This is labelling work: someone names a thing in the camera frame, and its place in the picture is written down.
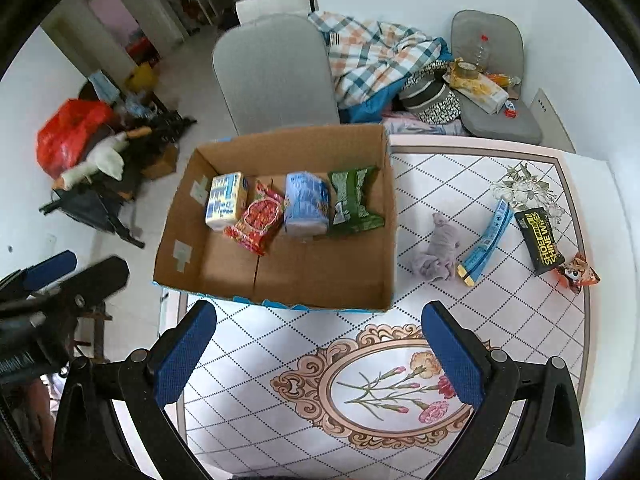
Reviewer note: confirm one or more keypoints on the black wipes packet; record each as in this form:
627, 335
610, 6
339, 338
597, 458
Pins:
540, 240

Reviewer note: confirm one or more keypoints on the long blue packet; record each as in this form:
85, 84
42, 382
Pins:
487, 240

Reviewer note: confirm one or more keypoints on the orange snack packet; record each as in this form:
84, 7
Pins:
577, 272

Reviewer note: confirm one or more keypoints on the brown cardboard box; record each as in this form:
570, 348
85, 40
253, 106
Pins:
310, 270

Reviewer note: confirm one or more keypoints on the red snack packet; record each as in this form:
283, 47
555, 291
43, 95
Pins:
257, 217

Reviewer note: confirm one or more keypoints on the red plastic bag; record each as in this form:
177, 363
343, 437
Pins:
65, 135

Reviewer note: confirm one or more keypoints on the blue mask pack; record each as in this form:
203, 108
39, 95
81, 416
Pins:
102, 87

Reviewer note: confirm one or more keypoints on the plaid blanket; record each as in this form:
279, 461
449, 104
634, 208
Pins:
370, 55

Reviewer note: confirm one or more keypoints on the small cardboard box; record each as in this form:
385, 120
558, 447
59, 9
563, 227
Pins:
162, 162

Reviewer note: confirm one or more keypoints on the pink cloth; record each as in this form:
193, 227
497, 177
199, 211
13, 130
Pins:
415, 125

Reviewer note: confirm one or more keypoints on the person's left forearm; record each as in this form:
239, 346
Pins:
37, 410

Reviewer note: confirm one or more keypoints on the white chair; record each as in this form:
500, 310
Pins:
270, 5

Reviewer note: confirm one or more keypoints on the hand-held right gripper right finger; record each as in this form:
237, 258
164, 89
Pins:
452, 355

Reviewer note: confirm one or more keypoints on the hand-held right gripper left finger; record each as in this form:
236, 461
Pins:
185, 355

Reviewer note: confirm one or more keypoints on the white stained carton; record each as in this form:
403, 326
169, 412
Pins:
485, 94

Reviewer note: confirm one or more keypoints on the light blue tissue pack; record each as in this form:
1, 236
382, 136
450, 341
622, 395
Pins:
306, 205

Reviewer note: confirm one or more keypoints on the white panel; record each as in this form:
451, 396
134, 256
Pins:
550, 120

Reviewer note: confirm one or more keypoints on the green snack packet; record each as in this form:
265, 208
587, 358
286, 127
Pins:
352, 200

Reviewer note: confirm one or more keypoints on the clear plastic bottle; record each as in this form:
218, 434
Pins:
482, 52

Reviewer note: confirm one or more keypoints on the grey cloth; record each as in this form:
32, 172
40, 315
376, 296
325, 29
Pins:
440, 250

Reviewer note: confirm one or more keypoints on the grey chair backrest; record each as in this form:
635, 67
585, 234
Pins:
275, 75

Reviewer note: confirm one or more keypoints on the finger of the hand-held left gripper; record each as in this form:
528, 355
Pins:
100, 274
50, 266

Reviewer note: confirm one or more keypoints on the black folding cart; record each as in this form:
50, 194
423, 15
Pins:
85, 205

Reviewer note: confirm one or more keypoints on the blue cloth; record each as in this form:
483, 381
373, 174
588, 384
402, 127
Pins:
370, 107

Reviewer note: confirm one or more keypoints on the brown tape roll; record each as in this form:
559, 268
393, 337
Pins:
465, 71

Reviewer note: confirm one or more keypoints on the white cloth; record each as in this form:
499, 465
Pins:
107, 160

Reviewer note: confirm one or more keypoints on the small red packet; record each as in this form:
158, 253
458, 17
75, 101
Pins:
511, 108

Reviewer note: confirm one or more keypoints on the yellow bag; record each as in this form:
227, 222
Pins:
141, 77

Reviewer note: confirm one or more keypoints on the grey cushioned chair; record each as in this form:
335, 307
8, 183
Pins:
500, 127

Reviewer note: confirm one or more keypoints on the black and white patterned hat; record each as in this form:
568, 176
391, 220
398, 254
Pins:
430, 95

